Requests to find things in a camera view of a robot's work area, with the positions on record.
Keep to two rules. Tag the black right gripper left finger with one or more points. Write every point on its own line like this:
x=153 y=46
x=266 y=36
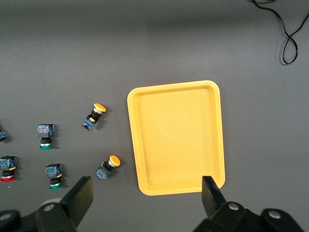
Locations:
x=77 y=200

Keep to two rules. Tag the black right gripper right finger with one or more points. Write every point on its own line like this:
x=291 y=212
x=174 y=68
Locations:
x=212 y=195

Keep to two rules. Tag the yellow mushroom push button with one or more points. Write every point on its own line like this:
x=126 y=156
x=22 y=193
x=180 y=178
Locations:
x=113 y=160
x=91 y=119

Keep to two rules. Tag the red mushroom push button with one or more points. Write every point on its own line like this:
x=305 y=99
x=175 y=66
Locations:
x=6 y=163
x=2 y=135

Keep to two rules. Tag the green mushroom push button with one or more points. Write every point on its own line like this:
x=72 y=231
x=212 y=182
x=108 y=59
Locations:
x=53 y=170
x=45 y=131

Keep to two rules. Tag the yellow plastic tray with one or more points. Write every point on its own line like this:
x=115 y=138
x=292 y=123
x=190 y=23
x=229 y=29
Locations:
x=178 y=137

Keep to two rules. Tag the dark grey table mat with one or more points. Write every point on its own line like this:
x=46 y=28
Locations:
x=96 y=60

